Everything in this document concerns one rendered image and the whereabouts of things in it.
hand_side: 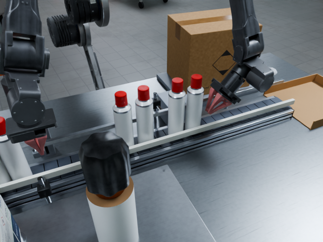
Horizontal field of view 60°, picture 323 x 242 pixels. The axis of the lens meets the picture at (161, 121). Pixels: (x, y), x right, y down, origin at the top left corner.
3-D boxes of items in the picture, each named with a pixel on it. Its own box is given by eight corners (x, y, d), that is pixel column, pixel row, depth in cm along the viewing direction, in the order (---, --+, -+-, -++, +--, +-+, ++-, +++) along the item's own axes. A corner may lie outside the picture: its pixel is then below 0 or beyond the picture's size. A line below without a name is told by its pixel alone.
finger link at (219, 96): (206, 114, 88) (225, 90, 86) (194, 102, 94) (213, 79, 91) (218, 120, 93) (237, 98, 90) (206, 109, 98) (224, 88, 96)
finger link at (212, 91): (207, 115, 88) (227, 91, 85) (196, 103, 93) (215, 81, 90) (220, 122, 92) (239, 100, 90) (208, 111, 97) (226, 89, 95)
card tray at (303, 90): (310, 130, 102) (314, 121, 100) (263, 95, 121) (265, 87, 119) (366, 110, 112) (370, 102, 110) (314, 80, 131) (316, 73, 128)
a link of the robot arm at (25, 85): (46, 45, 57) (-2, 39, 52) (62, 66, 49) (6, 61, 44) (41, 97, 62) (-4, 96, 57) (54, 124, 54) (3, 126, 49)
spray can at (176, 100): (171, 140, 90) (173, 86, 78) (165, 131, 94) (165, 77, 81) (186, 136, 92) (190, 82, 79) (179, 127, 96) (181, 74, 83)
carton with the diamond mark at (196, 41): (186, 98, 115) (190, 34, 99) (166, 72, 133) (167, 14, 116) (249, 86, 123) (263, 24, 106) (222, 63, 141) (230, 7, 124)
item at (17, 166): (13, 188, 75) (-17, 129, 63) (12, 175, 79) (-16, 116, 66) (33, 182, 77) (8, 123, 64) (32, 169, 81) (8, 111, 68)
